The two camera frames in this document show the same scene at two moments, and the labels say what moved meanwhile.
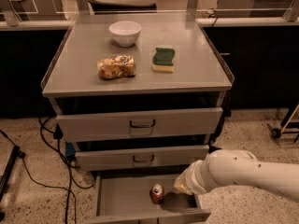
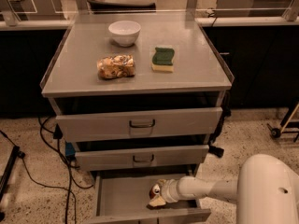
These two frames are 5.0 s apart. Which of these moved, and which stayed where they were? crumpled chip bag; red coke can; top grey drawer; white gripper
Moved: white gripper
Stayed: crumpled chip bag; top grey drawer; red coke can
